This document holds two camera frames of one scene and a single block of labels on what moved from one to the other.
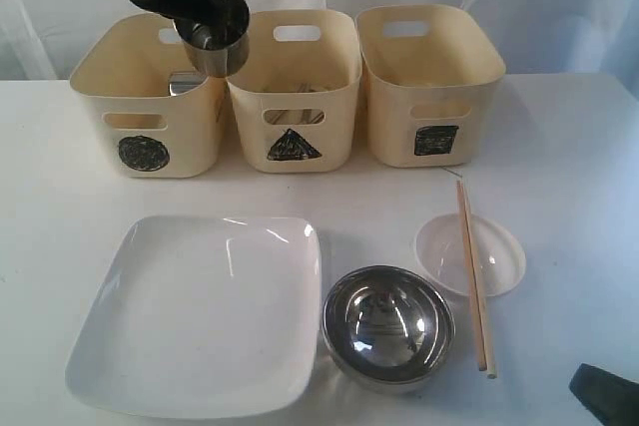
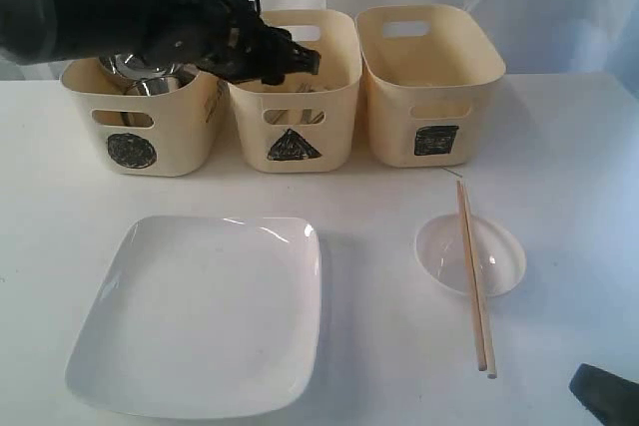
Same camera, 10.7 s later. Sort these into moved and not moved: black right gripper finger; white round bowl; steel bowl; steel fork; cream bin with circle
Moved: steel bowl
Not moved: white round bowl; steel fork; black right gripper finger; cream bin with circle
